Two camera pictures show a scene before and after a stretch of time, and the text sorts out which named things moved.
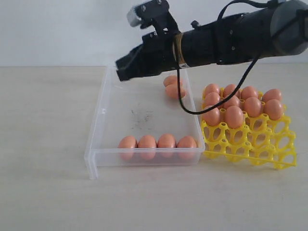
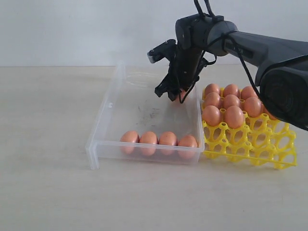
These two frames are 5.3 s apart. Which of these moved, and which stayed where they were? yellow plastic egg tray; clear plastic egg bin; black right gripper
Moved: clear plastic egg bin; black right gripper
Stayed: yellow plastic egg tray
